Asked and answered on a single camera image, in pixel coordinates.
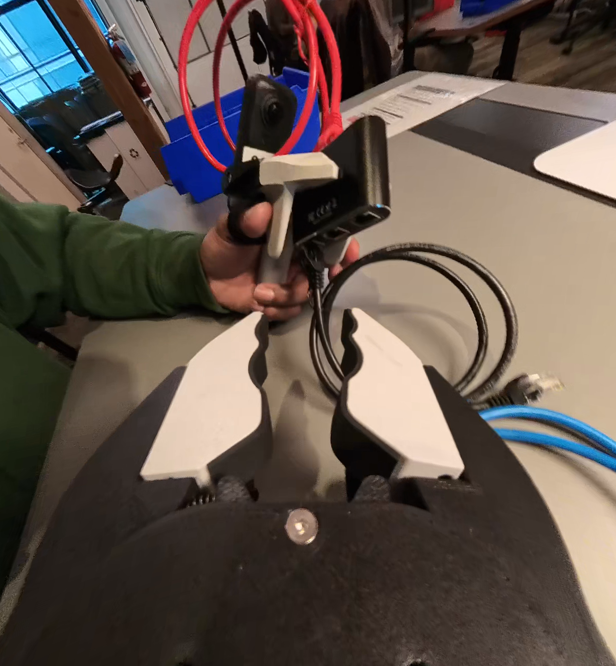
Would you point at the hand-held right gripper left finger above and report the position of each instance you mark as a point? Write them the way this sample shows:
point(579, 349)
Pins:
point(209, 406)

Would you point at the red fire extinguisher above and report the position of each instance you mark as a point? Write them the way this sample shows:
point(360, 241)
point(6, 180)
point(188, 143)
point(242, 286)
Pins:
point(128, 57)

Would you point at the person's left hand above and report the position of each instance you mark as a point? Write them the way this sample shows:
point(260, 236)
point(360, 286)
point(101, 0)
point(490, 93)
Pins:
point(230, 270)

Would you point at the wooden work table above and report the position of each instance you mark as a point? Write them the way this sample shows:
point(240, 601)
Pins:
point(485, 21)

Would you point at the black network switch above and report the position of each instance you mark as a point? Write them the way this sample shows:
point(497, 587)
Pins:
point(349, 171)

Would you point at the white rounded board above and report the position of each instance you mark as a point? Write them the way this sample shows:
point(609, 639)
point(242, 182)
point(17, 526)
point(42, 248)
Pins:
point(594, 161)

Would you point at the person's left forearm green sleeve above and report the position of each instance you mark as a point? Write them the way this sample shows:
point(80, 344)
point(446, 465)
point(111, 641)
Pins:
point(105, 260)

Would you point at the white recycling cabinet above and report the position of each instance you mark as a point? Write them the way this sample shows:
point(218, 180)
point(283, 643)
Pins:
point(131, 156)

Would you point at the wooden post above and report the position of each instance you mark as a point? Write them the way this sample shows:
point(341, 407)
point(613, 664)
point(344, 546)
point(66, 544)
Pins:
point(110, 78)

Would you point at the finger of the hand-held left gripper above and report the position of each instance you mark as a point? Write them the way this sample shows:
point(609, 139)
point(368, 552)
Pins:
point(297, 169)
point(334, 252)

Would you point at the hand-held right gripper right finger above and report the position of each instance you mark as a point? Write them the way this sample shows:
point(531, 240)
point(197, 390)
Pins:
point(396, 411)

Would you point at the printed paper sheet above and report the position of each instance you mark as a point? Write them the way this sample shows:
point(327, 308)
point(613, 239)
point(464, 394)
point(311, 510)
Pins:
point(417, 101)

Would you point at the brown stool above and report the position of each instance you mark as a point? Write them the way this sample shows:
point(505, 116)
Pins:
point(102, 182)

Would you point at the person's green jacket torso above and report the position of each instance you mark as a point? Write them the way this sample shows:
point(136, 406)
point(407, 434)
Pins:
point(6, 442)

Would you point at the blue storage bin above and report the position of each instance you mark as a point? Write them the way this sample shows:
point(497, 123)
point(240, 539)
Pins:
point(209, 166)

